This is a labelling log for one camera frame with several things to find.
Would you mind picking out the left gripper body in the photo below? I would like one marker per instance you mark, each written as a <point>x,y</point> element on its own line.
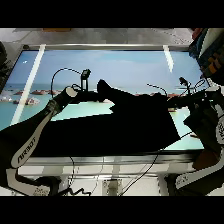
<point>87,96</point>

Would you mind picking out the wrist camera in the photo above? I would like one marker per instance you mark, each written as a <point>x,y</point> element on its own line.
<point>183,81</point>
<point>85,74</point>

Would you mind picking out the heap of clothes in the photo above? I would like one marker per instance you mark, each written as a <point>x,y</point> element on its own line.
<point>210,56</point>

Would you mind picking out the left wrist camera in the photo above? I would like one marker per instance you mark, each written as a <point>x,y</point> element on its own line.
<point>85,74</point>

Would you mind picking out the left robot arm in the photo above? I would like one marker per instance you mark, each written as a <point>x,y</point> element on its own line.
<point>30,141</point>

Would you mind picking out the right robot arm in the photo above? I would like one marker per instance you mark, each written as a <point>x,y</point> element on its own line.
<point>213,126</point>

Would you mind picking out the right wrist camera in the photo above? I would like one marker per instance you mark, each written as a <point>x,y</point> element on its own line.
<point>183,81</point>

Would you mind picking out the black garment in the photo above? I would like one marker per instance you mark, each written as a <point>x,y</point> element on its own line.
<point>133,130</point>

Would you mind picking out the silver frame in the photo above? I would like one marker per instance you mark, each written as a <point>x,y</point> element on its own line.
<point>110,165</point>

